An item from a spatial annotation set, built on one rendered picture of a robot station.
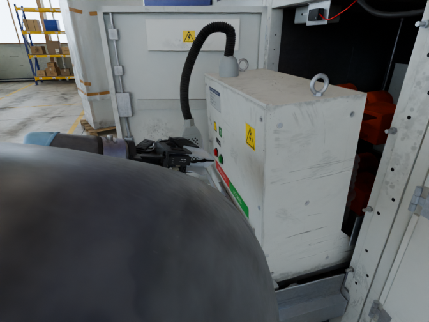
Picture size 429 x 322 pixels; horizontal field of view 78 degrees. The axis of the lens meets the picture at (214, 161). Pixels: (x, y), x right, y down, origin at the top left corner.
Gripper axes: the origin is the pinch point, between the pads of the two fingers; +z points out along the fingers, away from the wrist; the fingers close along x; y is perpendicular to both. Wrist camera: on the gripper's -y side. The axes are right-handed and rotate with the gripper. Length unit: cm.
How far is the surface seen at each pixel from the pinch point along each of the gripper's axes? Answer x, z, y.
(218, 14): 42, 21, -46
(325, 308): -32, 32, 24
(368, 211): -2.6, 30.7, 24.2
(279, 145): 8.3, 6.6, 14.1
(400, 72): 40, 96, -12
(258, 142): 7.6, 4.5, 10.4
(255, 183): -2.1, 8.3, 9.1
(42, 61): -45, -30, -1165
